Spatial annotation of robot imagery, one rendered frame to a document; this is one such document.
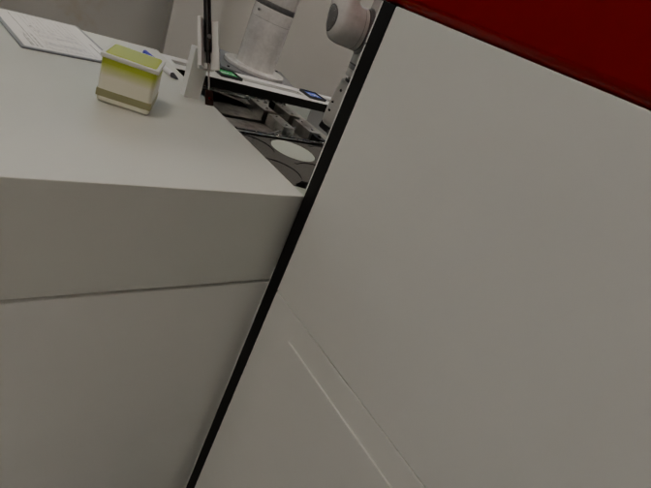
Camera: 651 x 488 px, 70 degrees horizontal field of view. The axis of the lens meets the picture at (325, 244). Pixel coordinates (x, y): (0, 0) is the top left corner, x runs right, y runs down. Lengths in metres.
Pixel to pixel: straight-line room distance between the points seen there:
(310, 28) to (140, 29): 1.24
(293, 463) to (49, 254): 0.42
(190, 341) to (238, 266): 0.14
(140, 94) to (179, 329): 0.33
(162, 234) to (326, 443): 0.33
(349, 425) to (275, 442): 0.17
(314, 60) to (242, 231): 3.45
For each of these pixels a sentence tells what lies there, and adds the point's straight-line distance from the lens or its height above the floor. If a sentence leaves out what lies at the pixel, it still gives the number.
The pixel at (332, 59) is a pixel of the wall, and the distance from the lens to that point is 4.07.
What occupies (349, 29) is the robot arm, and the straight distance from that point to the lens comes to 0.91.
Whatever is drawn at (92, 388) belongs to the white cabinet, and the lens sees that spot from 0.73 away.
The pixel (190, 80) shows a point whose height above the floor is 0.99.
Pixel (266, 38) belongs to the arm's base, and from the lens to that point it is 1.49.
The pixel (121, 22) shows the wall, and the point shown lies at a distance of 3.76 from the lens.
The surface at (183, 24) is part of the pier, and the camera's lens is 3.51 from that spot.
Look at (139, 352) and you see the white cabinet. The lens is 0.70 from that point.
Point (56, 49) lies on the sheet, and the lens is 0.92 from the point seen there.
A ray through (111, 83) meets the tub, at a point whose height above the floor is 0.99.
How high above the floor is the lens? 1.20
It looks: 26 degrees down
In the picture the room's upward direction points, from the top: 24 degrees clockwise
